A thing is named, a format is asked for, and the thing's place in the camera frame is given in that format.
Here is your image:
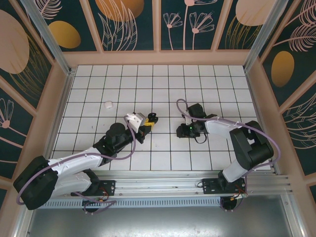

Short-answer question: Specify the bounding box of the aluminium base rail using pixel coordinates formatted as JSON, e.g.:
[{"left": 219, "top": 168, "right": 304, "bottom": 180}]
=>
[{"left": 23, "top": 169, "right": 293, "bottom": 198}]

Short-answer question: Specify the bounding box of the aluminium side rail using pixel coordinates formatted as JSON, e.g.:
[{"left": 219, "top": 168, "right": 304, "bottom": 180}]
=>
[{"left": 38, "top": 70, "right": 75, "bottom": 180}]

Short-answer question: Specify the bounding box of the arm base wiring bundle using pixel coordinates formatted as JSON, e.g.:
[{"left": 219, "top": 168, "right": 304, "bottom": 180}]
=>
[
  {"left": 81, "top": 196, "right": 107, "bottom": 215},
  {"left": 219, "top": 192, "right": 248, "bottom": 212}
]

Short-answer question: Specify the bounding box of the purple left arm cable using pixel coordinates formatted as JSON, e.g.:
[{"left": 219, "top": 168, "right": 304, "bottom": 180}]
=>
[{"left": 16, "top": 115, "right": 138, "bottom": 215}]

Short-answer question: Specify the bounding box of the aluminium corner post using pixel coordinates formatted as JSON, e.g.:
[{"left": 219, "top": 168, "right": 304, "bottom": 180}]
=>
[
  {"left": 19, "top": 0, "right": 76, "bottom": 77},
  {"left": 243, "top": 0, "right": 297, "bottom": 72}
]

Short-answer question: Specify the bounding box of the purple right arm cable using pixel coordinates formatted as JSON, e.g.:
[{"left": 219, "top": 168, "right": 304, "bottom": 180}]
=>
[{"left": 176, "top": 98, "right": 281, "bottom": 213}]

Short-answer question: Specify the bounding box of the grey slotted cable duct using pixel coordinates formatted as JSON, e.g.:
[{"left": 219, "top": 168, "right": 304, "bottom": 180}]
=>
[{"left": 43, "top": 198, "right": 247, "bottom": 208}]

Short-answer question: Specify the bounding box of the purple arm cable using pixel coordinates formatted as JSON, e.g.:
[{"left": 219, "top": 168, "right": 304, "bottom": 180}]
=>
[
  {"left": 176, "top": 98, "right": 281, "bottom": 213},
  {"left": 16, "top": 115, "right": 138, "bottom": 215}
]

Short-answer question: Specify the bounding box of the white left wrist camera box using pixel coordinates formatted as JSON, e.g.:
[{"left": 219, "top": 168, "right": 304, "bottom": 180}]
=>
[{"left": 124, "top": 112, "right": 146, "bottom": 131}]

